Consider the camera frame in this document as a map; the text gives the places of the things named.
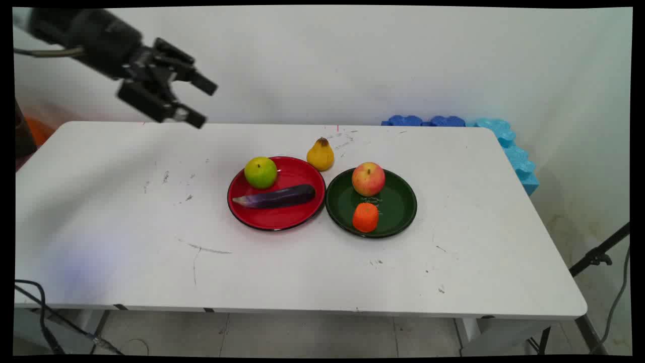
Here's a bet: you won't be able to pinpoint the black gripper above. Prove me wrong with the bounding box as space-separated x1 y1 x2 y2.
28 8 219 129

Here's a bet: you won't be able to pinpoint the orange mandarin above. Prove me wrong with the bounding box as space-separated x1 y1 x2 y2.
352 203 379 233

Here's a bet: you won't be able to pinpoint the green apple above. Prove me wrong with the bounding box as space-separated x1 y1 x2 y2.
244 156 278 190

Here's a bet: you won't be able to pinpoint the orange object behind table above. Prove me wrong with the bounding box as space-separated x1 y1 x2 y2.
23 116 57 148

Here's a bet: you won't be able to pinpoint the dark brown object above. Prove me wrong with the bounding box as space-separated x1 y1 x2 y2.
14 98 39 159

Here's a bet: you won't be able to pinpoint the purple eggplant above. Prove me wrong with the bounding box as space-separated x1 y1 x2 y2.
232 184 316 210

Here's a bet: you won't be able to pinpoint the yellow pear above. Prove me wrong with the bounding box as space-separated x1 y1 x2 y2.
306 137 335 172

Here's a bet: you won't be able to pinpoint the red round plate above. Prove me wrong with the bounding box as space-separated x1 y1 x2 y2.
227 156 327 232

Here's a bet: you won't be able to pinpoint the red yellow apple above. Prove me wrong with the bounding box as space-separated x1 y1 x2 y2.
351 162 386 197

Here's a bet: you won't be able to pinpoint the dark blue foam block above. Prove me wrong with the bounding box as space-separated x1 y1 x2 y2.
424 115 466 127
381 115 424 127

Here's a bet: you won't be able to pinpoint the black table leg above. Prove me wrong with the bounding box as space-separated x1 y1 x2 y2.
535 315 611 355
90 310 112 354

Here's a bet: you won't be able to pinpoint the green round plate with print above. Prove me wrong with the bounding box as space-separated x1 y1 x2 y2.
325 167 418 239

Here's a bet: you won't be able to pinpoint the light blue foam block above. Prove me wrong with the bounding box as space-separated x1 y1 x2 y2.
466 118 540 197

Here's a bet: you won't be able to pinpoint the black tripod stand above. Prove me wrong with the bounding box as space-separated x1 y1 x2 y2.
568 222 631 278

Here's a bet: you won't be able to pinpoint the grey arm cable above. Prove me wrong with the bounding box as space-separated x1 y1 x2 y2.
14 46 85 58

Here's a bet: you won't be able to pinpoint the black floor cables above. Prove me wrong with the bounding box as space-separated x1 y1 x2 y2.
14 279 124 356

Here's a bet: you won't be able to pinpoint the grey hanging cable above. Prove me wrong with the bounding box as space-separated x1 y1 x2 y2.
589 245 631 354

